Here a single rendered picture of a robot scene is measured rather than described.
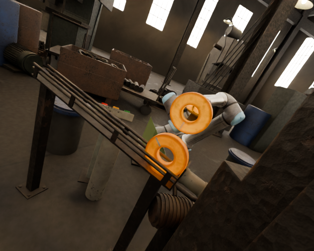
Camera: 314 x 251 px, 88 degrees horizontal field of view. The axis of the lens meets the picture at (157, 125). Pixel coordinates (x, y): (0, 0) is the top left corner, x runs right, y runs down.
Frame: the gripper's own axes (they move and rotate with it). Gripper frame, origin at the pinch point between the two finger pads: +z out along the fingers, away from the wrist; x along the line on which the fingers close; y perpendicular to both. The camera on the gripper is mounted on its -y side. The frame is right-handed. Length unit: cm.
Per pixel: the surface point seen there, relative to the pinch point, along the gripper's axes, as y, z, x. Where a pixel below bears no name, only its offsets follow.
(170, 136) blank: -12.3, 8.3, -0.7
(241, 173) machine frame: -9.1, 29.4, 17.6
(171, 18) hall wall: 540, -931, -547
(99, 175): -60, -26, -34
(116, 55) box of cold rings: 55, -263, -254
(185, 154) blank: -15.0, 7.6, 6.3
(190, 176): -20.9, 5.6, 11.2
